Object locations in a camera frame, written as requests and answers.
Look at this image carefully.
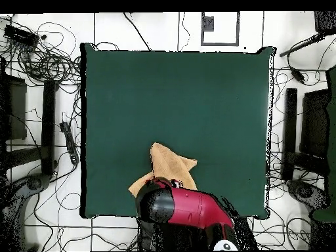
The yellow terry towel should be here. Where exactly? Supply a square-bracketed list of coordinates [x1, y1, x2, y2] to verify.
[127, 142, 198, 198]

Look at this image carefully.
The black flat box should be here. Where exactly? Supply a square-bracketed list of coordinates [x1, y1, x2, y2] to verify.
[299, 88, 331, 158]
[0, 73, 28, 140]

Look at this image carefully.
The dark green table cloth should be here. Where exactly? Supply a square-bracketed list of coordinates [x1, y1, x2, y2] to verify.
[79, 42, 276, 220]

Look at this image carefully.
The black power strip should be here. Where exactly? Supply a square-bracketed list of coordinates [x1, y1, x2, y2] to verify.
[59, 121, 80, 165]

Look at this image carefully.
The black stand bar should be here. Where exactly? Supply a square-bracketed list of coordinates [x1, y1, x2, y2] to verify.
[283, 87, 298, 180]
[41, 79, 59, 176]

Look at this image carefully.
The dark grey square plate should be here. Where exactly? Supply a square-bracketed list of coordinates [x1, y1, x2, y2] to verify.
[201, 16, 215, 32]

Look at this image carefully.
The black power adapter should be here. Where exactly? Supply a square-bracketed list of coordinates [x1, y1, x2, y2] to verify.
[290, 67, 306, 85]

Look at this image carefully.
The dark green hanging cloth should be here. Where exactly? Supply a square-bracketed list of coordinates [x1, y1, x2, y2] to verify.
[311, 65, 336, 223]

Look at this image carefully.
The black boom pole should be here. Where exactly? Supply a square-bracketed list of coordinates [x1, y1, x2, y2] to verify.
[278, 32, 327, 58]

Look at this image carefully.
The black network box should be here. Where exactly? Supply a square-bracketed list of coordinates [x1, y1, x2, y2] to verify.
[3, 24, 40, 49]

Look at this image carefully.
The black speckled box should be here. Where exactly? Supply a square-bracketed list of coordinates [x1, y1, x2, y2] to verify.
[314, 10, 336, 34]

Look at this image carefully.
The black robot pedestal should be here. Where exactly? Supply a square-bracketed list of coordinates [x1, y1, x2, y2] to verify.
[137, 219, 211, 251]

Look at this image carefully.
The black floor cable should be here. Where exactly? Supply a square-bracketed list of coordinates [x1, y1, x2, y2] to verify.
[123, 12, 152, 51]

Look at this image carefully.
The grey floor tape frame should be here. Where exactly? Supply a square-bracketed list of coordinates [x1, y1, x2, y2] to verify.
[201, 10, 240, 47]

